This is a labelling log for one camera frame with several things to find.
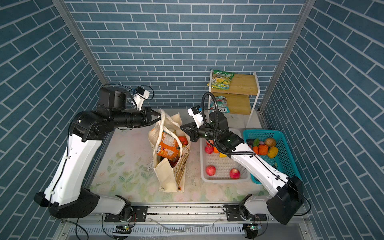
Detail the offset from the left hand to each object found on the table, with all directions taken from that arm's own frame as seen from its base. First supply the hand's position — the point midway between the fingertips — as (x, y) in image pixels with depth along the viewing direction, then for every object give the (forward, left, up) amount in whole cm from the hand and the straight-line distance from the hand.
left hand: (163, 116), depth 59 cm
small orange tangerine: (+6, -26, -38) cm, 46 cm away
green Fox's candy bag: (+32, -31, -23) cm, 50 cm away
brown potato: (+10, -61, -35) cm, 71 cm away
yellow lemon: (+2, -30, -39) cm, 49 cm away
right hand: (+2, -6, -9) cm, 11 cm away
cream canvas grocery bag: (-13, -1, -26) cm, 29 cm away
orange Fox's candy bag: (+2, +2, -27) cm, 27 cm away
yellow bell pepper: (+4, -62, -38) cm, 73 cm away
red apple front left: (-8, -21, -36) cm, 43 cm away
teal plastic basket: (-2, -66, -37) cm, 76 cm away
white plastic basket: (-3, -30, -42) cm, 52 cm away
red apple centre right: (+6, -22, -37) cm, 44 cm away
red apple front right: (-10, -35, -37) cm, 52 cm away
